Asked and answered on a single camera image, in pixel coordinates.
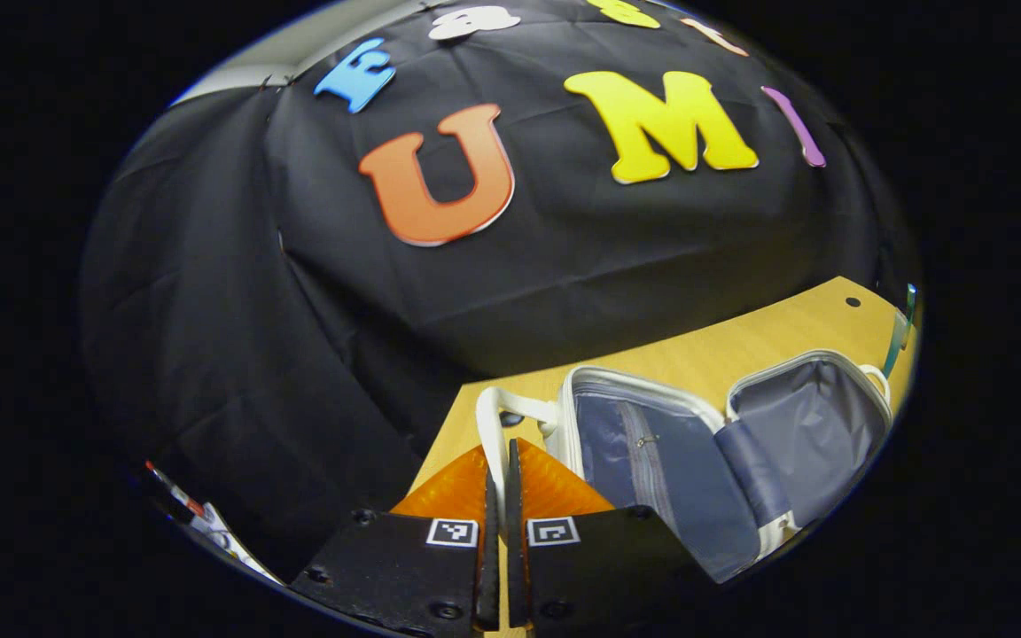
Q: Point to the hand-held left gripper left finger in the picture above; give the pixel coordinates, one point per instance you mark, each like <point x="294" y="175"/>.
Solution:
<point x="490" y="567"/>

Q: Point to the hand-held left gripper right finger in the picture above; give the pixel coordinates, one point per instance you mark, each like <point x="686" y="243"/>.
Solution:
<point x="516" y="567"/>

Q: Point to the white suitcase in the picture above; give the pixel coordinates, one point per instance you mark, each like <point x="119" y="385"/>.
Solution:
<point x="652" y="461"/>

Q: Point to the blue skin care bottle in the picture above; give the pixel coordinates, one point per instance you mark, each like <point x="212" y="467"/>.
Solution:
<point x="899" y="332"/>

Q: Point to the white printed sheet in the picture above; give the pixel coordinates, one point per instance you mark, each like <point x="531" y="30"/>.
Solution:
<point x="218" y="536"/>

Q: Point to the black backdrop cloth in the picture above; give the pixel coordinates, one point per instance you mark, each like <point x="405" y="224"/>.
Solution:
<point x="298" y="310"/>

